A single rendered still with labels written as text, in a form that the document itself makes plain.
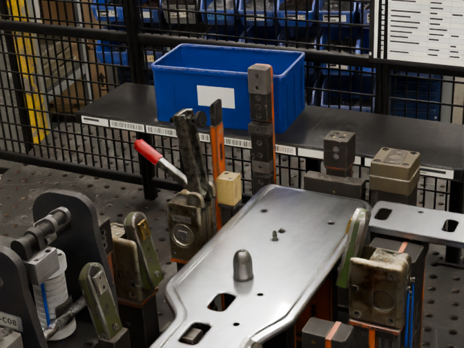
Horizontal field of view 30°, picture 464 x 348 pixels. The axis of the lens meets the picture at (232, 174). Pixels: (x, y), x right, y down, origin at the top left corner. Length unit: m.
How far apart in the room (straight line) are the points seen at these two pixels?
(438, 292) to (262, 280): 0.62
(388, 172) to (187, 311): 0.51
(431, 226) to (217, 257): 0.38
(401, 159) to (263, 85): 0.31
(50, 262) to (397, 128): 0.91
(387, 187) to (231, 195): 0.30
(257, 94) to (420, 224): 0.43
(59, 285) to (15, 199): 1.14
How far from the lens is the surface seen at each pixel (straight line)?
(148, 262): 1.40
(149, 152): 1.53
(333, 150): 1.69
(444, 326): 1.82
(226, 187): 1.57
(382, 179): 1.64
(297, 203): 1.61
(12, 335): 1.20
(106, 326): 1.30
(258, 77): 1.72
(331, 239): 1.50
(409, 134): 1.83
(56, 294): 1.31
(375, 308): 1.39
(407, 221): 1.56
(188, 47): 2.03
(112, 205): 2.32
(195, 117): 1.45
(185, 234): 1.55
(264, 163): 1.79
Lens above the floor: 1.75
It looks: 26 degrees down
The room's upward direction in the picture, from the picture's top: 3 degrees counter-clockwise
